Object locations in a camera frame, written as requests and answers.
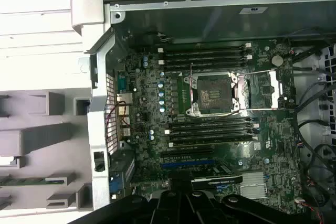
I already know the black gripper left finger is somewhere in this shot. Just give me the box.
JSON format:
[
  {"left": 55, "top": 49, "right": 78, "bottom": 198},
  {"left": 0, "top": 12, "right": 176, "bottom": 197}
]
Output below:
[{"left": 68, "top": 179, "right": 190, "bottom": 224}]

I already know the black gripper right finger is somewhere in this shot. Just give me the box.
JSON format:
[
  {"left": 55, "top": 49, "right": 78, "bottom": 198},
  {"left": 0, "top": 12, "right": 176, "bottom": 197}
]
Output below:
[{"left": 182, "top": 179, "right": 307, "bottom": 224}]

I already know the CPU socket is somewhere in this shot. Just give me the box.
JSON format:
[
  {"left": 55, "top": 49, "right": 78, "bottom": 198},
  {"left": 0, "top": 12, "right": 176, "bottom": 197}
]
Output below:
[{"left": 182, "top": 70, "right": 241, "bottom": 117}]

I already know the silver finned heat sink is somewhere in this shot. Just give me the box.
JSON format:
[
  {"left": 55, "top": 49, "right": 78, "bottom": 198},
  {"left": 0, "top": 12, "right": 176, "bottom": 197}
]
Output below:
[{"left": 239, "top": 172, "right": 268, "bottom": 199}]

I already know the blue rear panel connector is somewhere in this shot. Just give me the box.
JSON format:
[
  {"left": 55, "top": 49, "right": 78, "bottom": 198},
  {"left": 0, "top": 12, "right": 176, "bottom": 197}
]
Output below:
[
  {"left": 117, "top": 76, "right": 128, "bottom": 90},
  {"left": 109, "top": 171, "right": 124, "bottom": 194}
]

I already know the black graphics card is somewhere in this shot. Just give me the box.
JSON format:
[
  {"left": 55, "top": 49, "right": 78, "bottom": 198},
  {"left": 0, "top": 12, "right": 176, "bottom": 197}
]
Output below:
[{"left": 167, "top": 165, "right": 244, "bottom": 192}]

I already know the blue expansion slot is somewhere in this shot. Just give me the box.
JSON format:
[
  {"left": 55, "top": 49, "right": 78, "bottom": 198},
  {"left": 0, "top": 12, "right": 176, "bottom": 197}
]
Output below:
[{"left": 160, "top": 161, "right": 214, "bottom": 170}]

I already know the white-clipped RAM slot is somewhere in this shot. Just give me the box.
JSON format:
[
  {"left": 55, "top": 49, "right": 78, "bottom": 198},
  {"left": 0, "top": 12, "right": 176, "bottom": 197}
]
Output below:
[
  {"left": 157, "top": 54, "right": 253, "bottom": 66},
  {"left": 168, "top": 134, "right": 259, "bottom": 148},
  {"left": 157, "top": 42, "right": 253, "bottom": 54},
  {"left": 164, "top": 122, "right": 259, "bottom": 135}
]

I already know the black expansion slot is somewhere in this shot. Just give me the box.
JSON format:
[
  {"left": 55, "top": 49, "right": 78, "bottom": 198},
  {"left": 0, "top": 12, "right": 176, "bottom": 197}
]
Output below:
[{"left": 160, "top": 147, "right": 215, "bottom": 158}]

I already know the green motherboard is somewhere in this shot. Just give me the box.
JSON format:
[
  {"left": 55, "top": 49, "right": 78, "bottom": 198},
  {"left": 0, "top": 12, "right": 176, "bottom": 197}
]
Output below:
[{"left": 115, "top": 39, "right": 305, "bottom": 224}]

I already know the black-clipped RAM slot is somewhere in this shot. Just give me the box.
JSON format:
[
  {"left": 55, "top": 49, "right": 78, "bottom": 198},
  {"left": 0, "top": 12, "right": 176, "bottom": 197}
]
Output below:
[
  {"left": 167, "top": 116, "right": 253, "bottom": 129},
  {"left": 168, "top": 129, "right": 254, "bottom": 142},
  {"left": 162, "top": 60, "right": 249, "bottom": 73},
  {"left": 162, "top": 48, "right": 249, "bottom": 60}
]

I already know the grey parts rack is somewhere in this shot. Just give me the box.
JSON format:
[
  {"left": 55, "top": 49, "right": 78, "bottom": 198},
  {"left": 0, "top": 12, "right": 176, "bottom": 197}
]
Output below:
[{"left": 0, "top": 89, "right": 93, "bottom": 211}]

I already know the green RAM stick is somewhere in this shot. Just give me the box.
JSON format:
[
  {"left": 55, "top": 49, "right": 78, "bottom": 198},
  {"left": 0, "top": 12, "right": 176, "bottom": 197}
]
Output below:
[{"left": 0, "top": 177, "right": 65, "bottom": 186}]

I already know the black silver PC case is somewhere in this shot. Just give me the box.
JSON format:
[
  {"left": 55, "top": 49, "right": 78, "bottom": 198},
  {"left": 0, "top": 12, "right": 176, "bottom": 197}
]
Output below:
[{"left": 83, "top": 0, "right": 336, "bottom": 224}]

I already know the silver drive cage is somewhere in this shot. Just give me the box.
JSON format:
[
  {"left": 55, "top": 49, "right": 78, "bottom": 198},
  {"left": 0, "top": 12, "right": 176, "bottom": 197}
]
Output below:
[{"left": 293, "top": 45, "right": 336, "bottom": 141}]

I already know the round coin battery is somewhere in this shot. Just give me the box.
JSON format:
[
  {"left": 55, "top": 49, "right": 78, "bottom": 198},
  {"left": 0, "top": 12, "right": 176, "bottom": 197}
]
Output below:
[{"left": 271, "top": 55, "right": 284, "bottom": 67}]

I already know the white label sticker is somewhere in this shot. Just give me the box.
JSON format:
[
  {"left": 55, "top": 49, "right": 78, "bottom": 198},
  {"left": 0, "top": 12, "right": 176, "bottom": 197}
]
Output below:
[{"left": 238, "top": 6, "right": 268, "bottom": 15}]

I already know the black cable bundle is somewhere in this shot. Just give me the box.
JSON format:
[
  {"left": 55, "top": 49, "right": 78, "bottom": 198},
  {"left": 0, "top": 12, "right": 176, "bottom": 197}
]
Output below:
[{"left": 293, "top": 76, "right": 336, "bottom": 224}]

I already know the grey plastic corner bracket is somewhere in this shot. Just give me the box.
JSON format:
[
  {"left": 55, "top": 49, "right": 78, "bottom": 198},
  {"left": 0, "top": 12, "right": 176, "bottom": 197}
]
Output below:
[{"left": 70, "top": 0, "right": 105, "bottom": 37}]

